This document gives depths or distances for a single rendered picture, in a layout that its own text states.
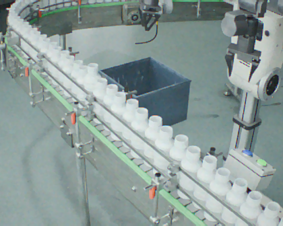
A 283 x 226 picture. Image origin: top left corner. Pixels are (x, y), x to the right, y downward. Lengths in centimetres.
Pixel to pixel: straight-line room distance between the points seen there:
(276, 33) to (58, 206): 171
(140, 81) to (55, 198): 97
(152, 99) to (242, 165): 76
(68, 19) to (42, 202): 125
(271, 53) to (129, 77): 84
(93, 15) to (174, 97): 118
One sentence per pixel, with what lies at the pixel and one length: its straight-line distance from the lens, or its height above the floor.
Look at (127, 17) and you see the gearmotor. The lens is 287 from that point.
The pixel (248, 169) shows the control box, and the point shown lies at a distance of 120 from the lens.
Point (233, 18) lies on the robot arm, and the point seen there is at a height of 149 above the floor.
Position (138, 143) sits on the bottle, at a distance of 132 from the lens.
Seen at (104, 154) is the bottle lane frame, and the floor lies 93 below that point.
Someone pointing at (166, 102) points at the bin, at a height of 87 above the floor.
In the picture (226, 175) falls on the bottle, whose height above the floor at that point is 117.
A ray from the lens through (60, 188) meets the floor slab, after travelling 276.
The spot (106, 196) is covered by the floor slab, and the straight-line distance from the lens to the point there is 269.
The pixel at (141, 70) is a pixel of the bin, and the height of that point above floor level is 88.
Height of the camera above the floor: 184
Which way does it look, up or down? 32 degrees down
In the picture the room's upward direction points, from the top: 2 degrees clockwise
